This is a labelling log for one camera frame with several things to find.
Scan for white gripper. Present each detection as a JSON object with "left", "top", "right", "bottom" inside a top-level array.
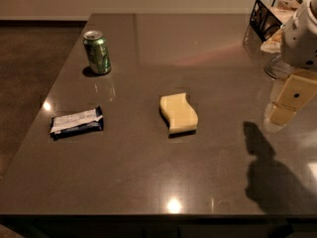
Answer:
[{"left": 267, "top": 0, "right": 317, "bottom": 126}]

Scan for blue white rxbar wrapper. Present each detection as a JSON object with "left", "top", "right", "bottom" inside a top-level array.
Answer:
[{"left": 50, "top": 106, "right": 104, "bottom": 140}]

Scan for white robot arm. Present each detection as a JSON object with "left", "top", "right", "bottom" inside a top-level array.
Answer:
[{"left": 264, "top": 0, "right": 317, "bottom": 127}]

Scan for yellow sponge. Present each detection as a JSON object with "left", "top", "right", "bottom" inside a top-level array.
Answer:
[{"left": 159, "top": 93, "right": 198, "bottom": 135}]

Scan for clear glass bowl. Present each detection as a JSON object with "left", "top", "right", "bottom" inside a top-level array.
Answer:
[{"left": 264, "top": 54, "right": 294, "bottom": 80}]

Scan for green soda can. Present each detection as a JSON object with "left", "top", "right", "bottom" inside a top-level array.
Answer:
[{"left": 83, "top": 30, "right": 111, "bottom": 75}]

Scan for black wire basket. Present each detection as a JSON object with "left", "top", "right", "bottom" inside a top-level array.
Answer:
[{"left": 250, "top": 0, "right": 302, "bottom": 42}]

